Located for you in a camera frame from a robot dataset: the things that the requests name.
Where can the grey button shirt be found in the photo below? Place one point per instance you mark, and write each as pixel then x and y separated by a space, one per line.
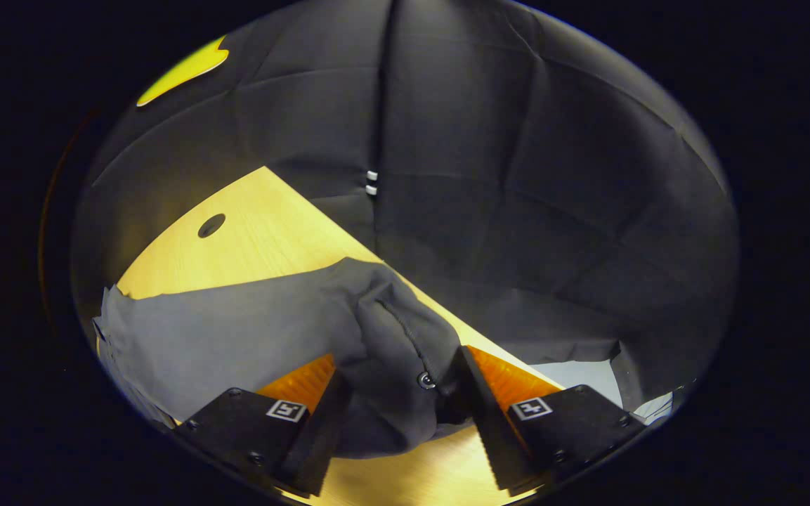
pixel 250 337

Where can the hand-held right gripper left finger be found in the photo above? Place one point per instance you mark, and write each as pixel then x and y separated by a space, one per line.
pixel 317 436

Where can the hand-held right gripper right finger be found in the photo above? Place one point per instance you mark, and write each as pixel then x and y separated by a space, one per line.
pixel 492 436

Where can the white backdrop clip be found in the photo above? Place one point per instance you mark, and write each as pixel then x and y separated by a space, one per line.
pixel 371 175

